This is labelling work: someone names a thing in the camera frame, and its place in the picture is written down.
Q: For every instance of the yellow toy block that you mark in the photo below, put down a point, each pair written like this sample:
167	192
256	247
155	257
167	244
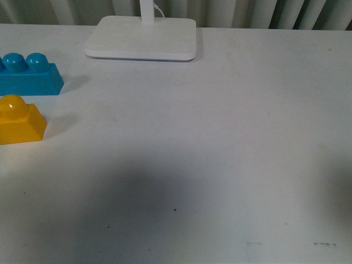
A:
20	122

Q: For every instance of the white lamp base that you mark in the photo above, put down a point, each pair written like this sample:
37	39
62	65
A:
143	37

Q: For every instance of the blue toy block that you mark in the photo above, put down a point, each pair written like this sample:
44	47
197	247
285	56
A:
30	76

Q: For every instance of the white curtain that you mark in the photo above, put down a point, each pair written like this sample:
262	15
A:
291	15

